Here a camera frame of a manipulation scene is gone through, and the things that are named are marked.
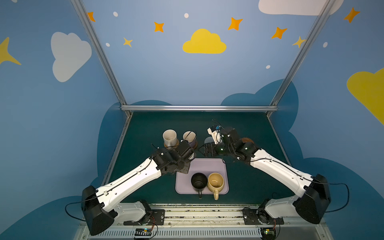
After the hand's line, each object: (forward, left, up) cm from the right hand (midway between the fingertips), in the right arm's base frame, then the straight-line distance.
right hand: (204, 146), depth 77 cm
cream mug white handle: (+14, +23, -15) cm, 31 cm away
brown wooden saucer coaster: (+20, -31, -21) cm, 42 cm away
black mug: (-12, +2, -19) cm, 22 cm away
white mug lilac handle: (+17, +9, -16) cm, 25 cm away
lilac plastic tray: (-13, +11, -23) cm, 28 cm away
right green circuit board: (-34, -33, -25) cm, 54 cm away
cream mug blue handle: (-14, +6, +14) cm, 20 cm away
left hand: (-8, +10, -4) cm, 13 cm away
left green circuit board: (-37, +29, -24) cm, 53 cm away
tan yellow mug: (-11, -7, -21) cm, 25 cm away
